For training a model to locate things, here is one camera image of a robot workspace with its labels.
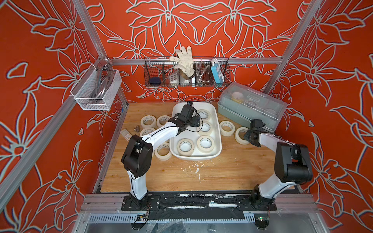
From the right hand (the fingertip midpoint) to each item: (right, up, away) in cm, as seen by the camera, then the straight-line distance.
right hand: (247, 135), depth 96 cm
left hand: (-36, +13, -5) cm, 39 cm away
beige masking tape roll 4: (-25, +2, +3) cm, 25 cm away
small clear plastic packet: (-84, +1, +4) cm, 84 cm away
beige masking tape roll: (-70, +9, +12) cm, 72 cm away
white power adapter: (-50, +38, -2) cm, 63 cm away
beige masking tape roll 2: (-57, -10, -4) cm, 58 cm away
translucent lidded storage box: (-1, +21, 0) cm, 21 cm away
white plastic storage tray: (-37, +1, +5) cm, 37 cm away
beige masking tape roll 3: (-27, +14, +14) cm, 33 cm away
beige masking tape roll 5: (-42, -8, -3) cm, 43 cm away
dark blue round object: (-64, +39, +4) cm, 75 cm away
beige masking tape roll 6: (-29, -5, -1) cm, 29 cm away
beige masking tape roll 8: (-7, -3, -2) cm, 8 cm away
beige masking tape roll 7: (-12, +4, +8) cm, 15 cm away
